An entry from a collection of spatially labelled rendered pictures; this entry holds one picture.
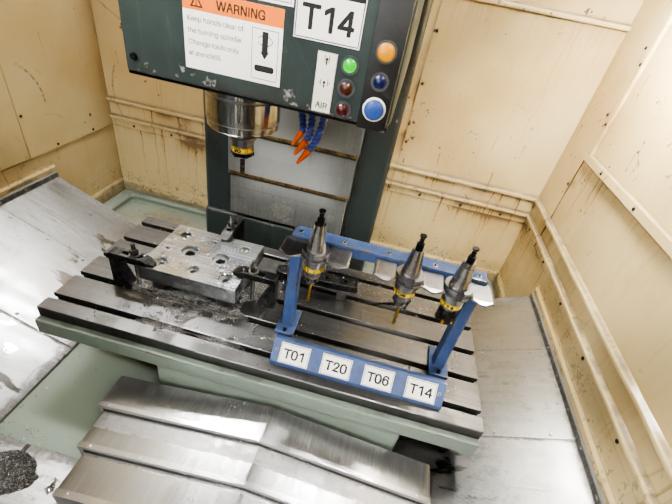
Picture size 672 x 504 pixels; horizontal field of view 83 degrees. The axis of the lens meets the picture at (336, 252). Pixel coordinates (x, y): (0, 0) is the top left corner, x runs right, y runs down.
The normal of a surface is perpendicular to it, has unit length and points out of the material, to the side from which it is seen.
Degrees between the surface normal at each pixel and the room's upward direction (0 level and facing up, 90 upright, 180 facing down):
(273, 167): 90
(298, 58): 90
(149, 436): 8
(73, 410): 0
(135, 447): 8
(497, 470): 24
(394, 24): 90
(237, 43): 90
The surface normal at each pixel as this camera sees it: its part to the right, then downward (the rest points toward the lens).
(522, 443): -0.25, -0.83
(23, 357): 0.54, -0.63
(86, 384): 0.16, -0.80
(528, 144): -0.20, 0.56
